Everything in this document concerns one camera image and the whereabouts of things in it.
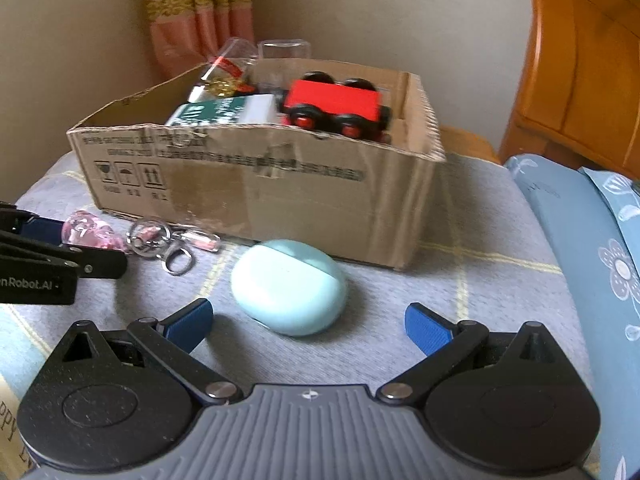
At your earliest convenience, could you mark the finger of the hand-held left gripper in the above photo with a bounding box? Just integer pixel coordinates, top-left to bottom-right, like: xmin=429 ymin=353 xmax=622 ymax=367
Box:
xmin=0 ymin=232 xmax=129 ymax=281
xmin=0 ymin=202 xmax=67 ymax=247

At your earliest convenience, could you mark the clear drinking glass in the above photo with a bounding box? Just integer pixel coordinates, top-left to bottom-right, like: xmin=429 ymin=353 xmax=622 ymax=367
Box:
xmin=257 ymin=39 xmax=312 ymax=63

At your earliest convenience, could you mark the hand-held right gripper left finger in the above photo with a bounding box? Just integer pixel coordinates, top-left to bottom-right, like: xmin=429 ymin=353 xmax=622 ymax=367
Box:
xmin=59 ymin=298 xmax=245 ymax=407

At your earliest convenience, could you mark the pink keychain with metal rings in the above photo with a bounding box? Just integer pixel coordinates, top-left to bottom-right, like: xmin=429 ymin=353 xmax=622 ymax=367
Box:
xmin=62 ymin=211 xmax=222 ymax=277

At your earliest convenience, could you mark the light blue floral pillowcase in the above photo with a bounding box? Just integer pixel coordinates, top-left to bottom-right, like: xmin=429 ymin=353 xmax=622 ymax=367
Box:
xmin=577 ymin=166 xmax=640 ymax=321

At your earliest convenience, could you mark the blue pillow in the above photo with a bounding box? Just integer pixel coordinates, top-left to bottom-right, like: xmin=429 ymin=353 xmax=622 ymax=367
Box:
xmin=502 ymin=154 xmax=640 ymax=480

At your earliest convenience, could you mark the red green toy train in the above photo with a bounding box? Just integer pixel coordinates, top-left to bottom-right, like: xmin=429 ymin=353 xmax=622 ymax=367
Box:
xmin=276 ymin=71 xmax=393 ymax=143

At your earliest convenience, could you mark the mint green earbud case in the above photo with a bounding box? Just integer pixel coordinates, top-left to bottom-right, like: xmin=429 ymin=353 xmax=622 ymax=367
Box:
xmin=230 ymin=239 xmax=348 ymax=337

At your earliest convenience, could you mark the glass bottle with gold beads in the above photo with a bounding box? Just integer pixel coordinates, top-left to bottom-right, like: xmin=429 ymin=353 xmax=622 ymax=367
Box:
xmin=189 ymin=39 xmax=258 ymax=101

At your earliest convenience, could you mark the orange wooden furniture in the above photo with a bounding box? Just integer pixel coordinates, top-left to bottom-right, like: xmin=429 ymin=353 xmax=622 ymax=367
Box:
xmin=497 ymin=0 xmax=640 ymax=181

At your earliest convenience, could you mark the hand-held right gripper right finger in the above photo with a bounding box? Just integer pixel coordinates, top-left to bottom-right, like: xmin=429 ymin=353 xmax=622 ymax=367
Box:
xmin=375 ymin=302 xmax=571 ymax=406

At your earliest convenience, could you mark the brown cardboard box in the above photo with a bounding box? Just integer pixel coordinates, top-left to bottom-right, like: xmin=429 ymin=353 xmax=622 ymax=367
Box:
xmin=66 ymin=55 xmax=447 ymax=272

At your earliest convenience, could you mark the green and white box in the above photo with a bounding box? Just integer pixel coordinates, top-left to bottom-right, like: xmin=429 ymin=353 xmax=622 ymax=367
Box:
xmin=164 ymin=94 xmax=281 ymax=128

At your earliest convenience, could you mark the checked grey green cloth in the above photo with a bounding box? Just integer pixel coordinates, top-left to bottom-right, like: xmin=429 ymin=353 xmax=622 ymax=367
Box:
xmin=0 ymin=152 xmax=601 ymax=480

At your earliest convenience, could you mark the pink patterned curtain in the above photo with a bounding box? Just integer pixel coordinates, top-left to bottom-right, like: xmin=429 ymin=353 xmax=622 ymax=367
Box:
xmin=142 ymin=0 xmax=253 ymax=78

